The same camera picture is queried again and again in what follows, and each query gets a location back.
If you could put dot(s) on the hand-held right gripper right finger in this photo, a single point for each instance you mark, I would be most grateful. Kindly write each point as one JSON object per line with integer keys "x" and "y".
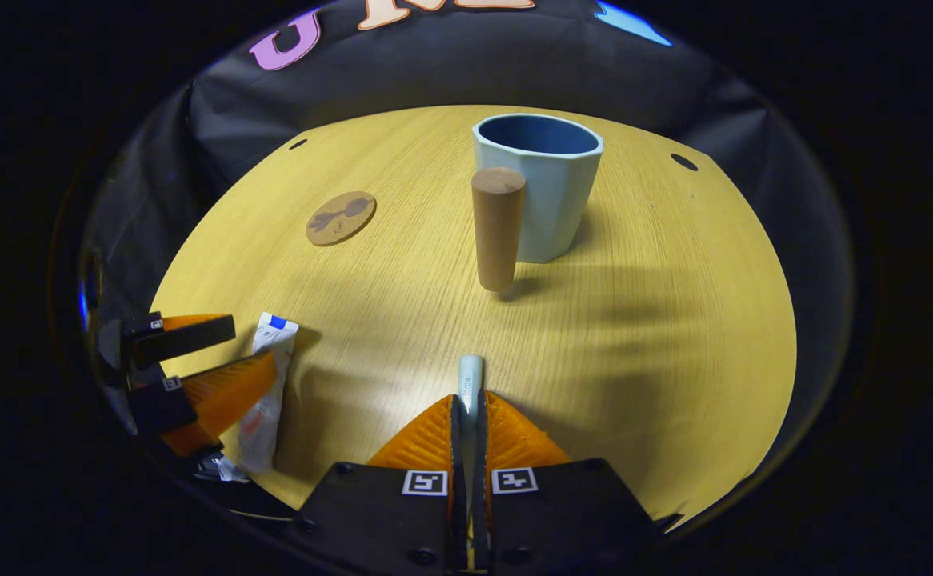
{"x": 562, "y": 520}

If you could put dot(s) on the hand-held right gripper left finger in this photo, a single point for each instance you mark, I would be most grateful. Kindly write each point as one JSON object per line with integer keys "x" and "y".
{"x": 386, "y": 520}

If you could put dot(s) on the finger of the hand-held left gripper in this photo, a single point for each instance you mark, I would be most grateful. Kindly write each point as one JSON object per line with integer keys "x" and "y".
{"x": 218, "y": 392}
{"x": 186, "y": 340}

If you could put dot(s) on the white toothpaste tube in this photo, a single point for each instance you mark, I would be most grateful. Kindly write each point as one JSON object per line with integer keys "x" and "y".
{"x": 268, "y": 384}

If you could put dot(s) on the pale green toothbrush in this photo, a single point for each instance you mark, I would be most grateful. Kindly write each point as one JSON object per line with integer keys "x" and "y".
{"x": 471, "y": 380}

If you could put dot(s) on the round brown coaster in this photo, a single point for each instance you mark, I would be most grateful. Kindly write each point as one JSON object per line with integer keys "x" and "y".
{"x": 341, "y": 218}

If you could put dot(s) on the wooden desktop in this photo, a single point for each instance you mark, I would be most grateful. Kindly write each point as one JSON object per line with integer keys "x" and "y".
{"x": 634, "y": 320}

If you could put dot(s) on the black backdrop cloth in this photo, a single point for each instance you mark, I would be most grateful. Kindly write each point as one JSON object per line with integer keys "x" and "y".
{"x": 434, "y": 72}

